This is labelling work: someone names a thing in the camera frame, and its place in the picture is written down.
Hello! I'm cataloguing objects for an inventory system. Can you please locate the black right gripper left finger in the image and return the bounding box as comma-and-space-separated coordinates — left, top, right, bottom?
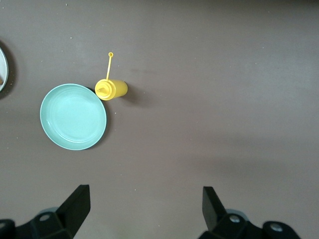
0, 184, 91, 239

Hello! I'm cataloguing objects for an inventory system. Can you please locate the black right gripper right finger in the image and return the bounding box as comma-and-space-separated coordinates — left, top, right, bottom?
199, 186, 302, 239

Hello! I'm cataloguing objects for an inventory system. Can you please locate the green plate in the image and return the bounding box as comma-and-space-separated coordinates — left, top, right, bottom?
39, 83, 108, 151

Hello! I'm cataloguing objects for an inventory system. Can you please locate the beige plate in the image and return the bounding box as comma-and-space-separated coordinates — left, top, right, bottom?
0, 47, 9, 92

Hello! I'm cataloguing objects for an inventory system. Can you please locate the yellow mustard squeeze bottle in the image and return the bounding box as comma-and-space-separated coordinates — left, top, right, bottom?
94, 51, 129, 101

